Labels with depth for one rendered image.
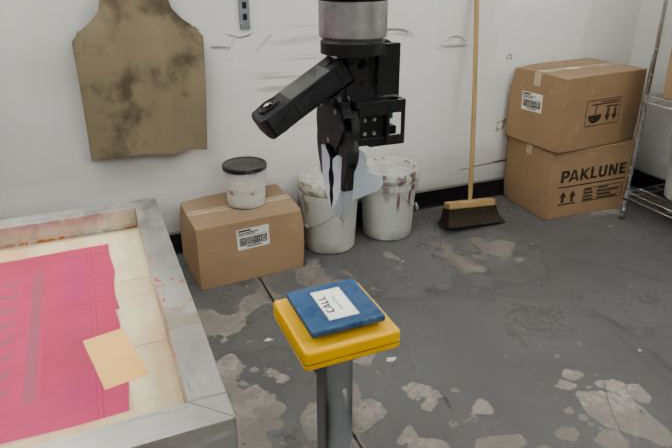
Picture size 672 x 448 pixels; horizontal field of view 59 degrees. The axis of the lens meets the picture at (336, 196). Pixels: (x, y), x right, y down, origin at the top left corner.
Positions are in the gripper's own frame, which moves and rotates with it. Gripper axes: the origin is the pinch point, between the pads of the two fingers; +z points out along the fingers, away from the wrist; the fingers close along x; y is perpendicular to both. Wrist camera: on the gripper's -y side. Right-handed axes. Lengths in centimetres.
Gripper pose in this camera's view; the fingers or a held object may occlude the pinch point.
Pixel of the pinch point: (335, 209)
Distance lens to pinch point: 72.1
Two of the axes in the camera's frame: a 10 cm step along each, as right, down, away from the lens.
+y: 9.2, -1.5, 3.6
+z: 0.0, 9.2, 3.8
